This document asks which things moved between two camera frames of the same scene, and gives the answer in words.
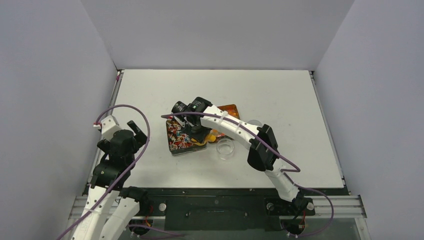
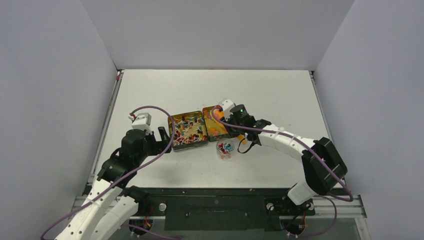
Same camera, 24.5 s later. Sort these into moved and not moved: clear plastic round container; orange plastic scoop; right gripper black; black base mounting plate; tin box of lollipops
Moved: right gripper black; orange plastic scoop
Not moved: clear plastic round container; tin box of lollipops; black base mounting plate
